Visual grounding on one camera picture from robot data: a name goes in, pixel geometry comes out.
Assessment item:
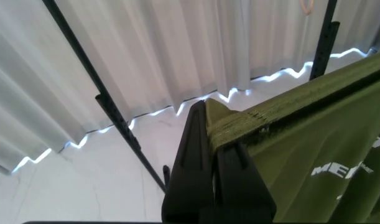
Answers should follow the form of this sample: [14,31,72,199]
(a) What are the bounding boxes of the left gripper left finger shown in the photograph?
[161,100,215,223]

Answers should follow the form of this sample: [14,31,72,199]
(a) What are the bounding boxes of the black clothes rack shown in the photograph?
[42,0,341,193]

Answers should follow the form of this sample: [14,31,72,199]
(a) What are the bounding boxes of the pink clothes hanger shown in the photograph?
[300,0,315,16]

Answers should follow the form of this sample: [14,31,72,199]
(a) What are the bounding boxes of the green long-sleeved shirt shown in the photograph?
[204,49,380,224]

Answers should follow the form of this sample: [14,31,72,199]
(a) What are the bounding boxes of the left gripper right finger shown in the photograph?
[213,142,277,223]

